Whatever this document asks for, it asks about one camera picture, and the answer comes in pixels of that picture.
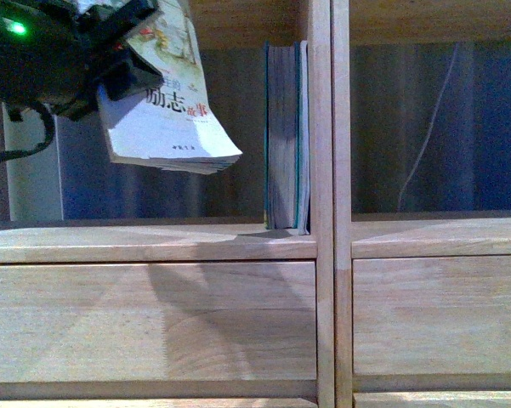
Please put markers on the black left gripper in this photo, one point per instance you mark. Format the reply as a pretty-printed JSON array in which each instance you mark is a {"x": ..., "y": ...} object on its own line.
[{"x": 50, "y": 53}]

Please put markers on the white paperback book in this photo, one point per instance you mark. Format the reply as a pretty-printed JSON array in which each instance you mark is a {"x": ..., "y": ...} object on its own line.
[{"x": 171, "y": 125}]

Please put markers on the left wooden shelf cabinet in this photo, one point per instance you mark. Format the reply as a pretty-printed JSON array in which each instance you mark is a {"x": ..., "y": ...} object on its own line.
[{"x": 221, "y": 24}]

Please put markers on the wooden shelf cabinet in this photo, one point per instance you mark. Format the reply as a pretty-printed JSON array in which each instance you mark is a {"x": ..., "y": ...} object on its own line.
[
  {"x": 403, "y": 235},
  {"x": 221, "y": 24}
]

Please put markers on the right wooden shelf cabinet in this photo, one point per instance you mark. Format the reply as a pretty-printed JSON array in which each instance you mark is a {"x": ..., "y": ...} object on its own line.
[{"x": 403, "y": 235}]

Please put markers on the teal covered thick book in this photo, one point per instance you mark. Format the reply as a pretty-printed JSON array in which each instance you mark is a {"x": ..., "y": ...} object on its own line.
[{"x": 281, "y": 136}]

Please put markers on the upper left wooden drawer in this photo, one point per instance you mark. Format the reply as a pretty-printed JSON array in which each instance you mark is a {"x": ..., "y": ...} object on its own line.
[{"x": 157, "y": 322}]

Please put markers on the wooden drawer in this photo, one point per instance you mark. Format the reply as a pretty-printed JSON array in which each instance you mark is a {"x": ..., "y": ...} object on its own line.
[
  {"x": 160, "y": 403},
  {"x": 157, "y": 322},
  {"x": 432, "y": 315},
  {"x": 460, "y": 399}
]

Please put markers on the thin white book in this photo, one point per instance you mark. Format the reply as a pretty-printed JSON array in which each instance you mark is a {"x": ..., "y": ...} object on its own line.
[{"x": 303, "y": 140}]

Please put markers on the lower left wooden drawer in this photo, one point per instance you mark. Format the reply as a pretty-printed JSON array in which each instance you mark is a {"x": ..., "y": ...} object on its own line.
[{"x": 160, "y": 403}]

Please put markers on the grey curtain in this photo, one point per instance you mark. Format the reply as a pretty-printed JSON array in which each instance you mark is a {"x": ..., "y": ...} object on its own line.
[{"x": 430, "y": 132}]

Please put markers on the upper right wooden drawer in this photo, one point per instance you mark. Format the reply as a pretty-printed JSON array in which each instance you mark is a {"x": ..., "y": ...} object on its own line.
[{"x": 432, "y": 315}]

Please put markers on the lower right wooden drawer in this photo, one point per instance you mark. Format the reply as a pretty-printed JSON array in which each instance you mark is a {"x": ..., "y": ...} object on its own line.
[{"x": 460, "y": 399}]

